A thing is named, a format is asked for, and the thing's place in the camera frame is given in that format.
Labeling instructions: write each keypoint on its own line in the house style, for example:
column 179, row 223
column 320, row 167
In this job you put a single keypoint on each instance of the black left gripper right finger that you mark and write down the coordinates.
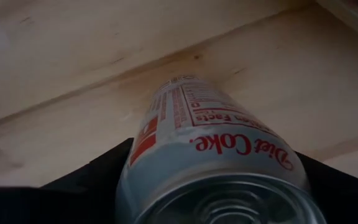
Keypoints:
column 353, row 205

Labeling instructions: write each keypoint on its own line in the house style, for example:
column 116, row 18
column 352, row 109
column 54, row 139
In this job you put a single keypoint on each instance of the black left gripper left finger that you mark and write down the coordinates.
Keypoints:
column 42, row 205

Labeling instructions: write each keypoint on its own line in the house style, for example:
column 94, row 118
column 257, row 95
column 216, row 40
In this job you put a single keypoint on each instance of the silver Diet Coke can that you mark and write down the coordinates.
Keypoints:
column 213, row 155

